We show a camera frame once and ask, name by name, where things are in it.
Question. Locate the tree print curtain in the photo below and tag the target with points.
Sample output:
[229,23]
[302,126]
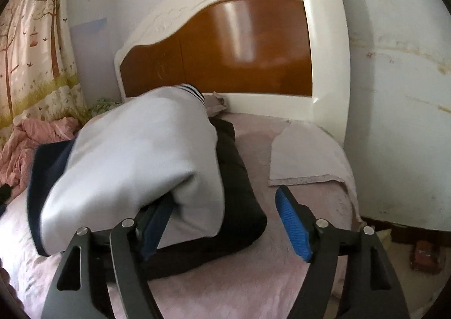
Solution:
[39,77]

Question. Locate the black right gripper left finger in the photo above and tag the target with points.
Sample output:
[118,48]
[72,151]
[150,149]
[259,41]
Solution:
[94,260]

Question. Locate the green floral cloth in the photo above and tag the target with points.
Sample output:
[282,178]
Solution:
[103,105]

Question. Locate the white wooden bed headboard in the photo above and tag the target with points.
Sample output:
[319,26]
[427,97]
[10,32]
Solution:
[282,58]

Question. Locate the pink pillow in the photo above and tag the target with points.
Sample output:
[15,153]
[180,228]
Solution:
[305,154]

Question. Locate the black garment pile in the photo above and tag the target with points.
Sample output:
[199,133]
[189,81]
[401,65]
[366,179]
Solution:
[242,222]

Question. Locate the red object on floor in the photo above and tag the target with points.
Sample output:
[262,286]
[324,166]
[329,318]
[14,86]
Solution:
[427,257]

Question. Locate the white navy striped sweatshirt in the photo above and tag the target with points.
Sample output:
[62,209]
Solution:
[158,143]

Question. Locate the pink quilted comforter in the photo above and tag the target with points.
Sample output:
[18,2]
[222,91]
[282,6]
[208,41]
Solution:
[18,152]

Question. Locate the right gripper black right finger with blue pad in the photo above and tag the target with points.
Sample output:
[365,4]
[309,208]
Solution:
[371,288]

